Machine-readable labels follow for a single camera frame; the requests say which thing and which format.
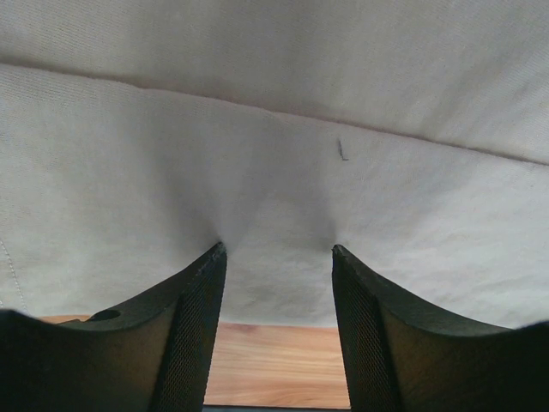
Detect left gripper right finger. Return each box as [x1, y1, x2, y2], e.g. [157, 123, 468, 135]
[332, 245, 548, 411]

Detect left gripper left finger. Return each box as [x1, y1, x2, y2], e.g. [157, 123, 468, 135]
[1, 244, 226, 411]

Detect beige t shirt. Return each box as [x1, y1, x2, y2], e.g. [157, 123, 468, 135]
[1, 1, 548, 327]

